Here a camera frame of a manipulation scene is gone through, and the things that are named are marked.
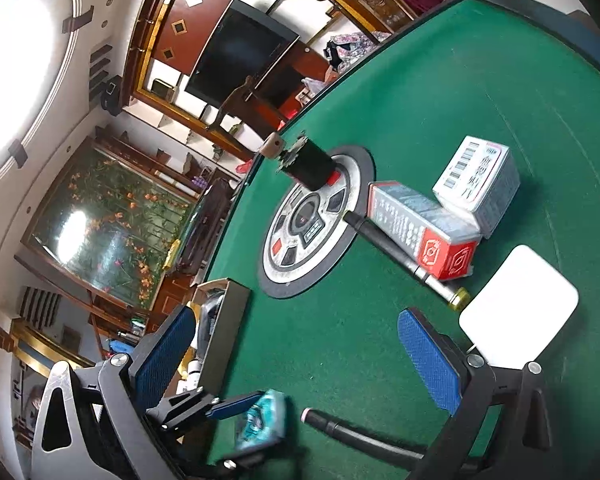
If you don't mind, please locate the black speaker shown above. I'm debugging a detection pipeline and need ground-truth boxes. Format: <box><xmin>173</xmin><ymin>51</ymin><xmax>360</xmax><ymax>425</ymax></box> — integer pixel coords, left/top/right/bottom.
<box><xmin>100</xmin><ymin>75</ymin><xmax>126</xmax><ymax>116</ymax></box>

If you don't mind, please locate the black television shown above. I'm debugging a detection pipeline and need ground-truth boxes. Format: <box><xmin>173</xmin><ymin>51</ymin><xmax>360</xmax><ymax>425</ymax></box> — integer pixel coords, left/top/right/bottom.
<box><xmin>185</xmin><ymin>0</ymin><xmax>301</xmax><ymax>111</ymax></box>

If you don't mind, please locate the red and grey box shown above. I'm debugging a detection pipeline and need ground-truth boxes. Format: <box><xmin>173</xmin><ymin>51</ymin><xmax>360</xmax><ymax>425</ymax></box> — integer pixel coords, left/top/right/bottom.
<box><xmin>367</xmin><ymin>180</ymin><xmax>482</xmax><ymax>280</ymax></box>

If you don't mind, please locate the dark wooden chair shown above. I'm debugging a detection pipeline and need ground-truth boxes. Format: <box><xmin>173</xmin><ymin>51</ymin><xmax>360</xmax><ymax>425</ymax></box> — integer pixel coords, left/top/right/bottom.
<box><xmin>207</xmin><ymin>75</ymin><xmax>301</xmax><ymax>153</ymax></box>

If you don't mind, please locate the teal cartoon packet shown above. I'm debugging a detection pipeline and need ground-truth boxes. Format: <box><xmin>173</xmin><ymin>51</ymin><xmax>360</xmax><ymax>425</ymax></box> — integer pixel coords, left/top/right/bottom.
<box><xmin>235</xmin><ymin>390</ymin><xmax>288</xmax><ymax>453</ymax></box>

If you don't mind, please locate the floral fabric bag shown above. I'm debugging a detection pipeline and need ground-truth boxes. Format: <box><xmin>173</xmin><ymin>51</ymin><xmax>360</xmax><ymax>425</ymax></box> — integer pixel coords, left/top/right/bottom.
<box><xmin>325</xmin><ymin>30</ymin><xmax>391</xmax><ymax>73</ymax></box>

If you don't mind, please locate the white barcode box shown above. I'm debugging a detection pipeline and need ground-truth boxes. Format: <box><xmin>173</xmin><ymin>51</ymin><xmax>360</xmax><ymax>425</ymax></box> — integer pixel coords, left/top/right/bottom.
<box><xmin>432</xmin><ymin>136</ymin><xmax>521</xmax><ymax>240</ymax></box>

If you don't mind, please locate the round ceiling light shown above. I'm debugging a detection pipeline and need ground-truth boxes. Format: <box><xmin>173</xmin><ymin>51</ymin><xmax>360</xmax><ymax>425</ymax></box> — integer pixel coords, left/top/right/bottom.
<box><xmin>0</xmin><ymin>0</ymin><xmax>83</xmax><ymax>198</ymax></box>

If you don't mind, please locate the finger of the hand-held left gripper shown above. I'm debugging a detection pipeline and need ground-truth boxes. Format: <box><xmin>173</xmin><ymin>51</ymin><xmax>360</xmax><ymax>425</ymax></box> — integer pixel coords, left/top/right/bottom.
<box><xmin>147</xmin><ymin>390</ymin><xmax>267</xmax><ymax>432</ymax></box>
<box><xmin>165</xmin><ymin>432</ymin><xmax>270</xmax><ymax>478</ymax></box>

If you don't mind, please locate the white charger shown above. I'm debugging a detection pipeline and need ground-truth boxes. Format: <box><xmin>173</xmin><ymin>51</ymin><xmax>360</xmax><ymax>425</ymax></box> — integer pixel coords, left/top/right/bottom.
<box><xmin>459</xmin><ymin>245</ymin><xmax>579</xmax><ymax>367</ymax></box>

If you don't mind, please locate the black pen pink tip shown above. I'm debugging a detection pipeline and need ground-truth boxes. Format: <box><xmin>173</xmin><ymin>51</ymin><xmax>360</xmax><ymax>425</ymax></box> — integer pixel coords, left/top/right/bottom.
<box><xmin>300</xmin><ymin>408</ymin><xmax>461</xmax><ymax>471</ymax></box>

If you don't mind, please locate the cardboard box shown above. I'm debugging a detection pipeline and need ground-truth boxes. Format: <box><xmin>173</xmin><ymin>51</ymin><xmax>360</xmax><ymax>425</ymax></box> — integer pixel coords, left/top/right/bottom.
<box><xmin>177</xmin><ymin>280</ymin><xmax>253</xmax><ymax>396</ymax></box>

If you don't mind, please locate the dark wooden mahjong table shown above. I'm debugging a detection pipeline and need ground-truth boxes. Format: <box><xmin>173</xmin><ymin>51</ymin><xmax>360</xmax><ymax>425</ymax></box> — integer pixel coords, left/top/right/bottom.
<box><xmin>165</xmin><ymin>180</ymin><xmax>241</xmax><ymax>276</ymax></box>

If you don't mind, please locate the floral glass panel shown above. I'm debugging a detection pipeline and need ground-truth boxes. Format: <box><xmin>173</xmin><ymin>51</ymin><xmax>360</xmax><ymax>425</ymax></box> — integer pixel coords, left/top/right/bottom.
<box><xmin>20</xmin><ymin>140</ymin><xmax>201</xmax><ymax>311</ymax></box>

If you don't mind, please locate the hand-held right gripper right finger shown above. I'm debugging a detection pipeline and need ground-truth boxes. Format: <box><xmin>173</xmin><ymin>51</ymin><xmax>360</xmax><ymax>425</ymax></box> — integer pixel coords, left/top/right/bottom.
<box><xmin>397</xmin><ymin>308</ymin><xmax>553</xmax><ymax>480</ymax></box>

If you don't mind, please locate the black tube brass end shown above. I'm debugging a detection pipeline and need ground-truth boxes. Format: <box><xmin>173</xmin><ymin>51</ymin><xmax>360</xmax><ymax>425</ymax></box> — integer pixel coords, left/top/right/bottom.
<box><xmin>344</xmin><ymin>210</ymin><xmax>471</xmax><ymax>309</ymax></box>

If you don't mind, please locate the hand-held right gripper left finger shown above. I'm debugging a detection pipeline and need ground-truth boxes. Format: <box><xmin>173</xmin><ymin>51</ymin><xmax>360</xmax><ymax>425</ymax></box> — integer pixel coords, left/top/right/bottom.
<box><xmin>30</xmin><ymin>304</ymin><xmax>198</xmax><ymax>480</ymax></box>

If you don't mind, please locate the round table control panel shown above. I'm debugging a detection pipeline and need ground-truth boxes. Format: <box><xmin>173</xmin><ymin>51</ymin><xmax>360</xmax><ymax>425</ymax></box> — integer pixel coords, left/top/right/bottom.
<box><xmin>256</xmin><ymin>146</ymin><xmax>376</xmax><ymax>300</ymax></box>

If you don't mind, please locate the wall shelving unit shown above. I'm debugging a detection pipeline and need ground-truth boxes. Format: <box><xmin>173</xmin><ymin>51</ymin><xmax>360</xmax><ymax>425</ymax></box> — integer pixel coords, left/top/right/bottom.
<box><xmin>130</xmin><ymin>0</ymin><xmax>396</xmax><ymax>161</ymax></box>

